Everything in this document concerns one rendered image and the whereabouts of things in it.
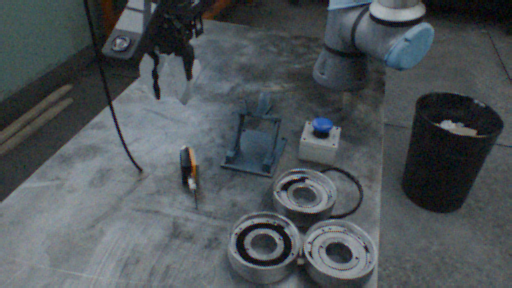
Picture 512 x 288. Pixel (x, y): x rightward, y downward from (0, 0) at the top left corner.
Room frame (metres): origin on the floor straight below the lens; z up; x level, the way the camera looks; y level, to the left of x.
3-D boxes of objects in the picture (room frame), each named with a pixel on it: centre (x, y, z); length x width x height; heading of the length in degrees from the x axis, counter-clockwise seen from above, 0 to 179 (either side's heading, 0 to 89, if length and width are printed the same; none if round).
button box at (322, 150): (0.72, -0.10, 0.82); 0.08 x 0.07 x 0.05; 169
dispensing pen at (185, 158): (0.59, 0.14, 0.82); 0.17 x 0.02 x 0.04; 19
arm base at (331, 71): (1.05, -0.17, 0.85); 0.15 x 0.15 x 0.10
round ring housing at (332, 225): (0.44, -0.11, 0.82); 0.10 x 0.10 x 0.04
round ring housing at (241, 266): (0.45, 0.00, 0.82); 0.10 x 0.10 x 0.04
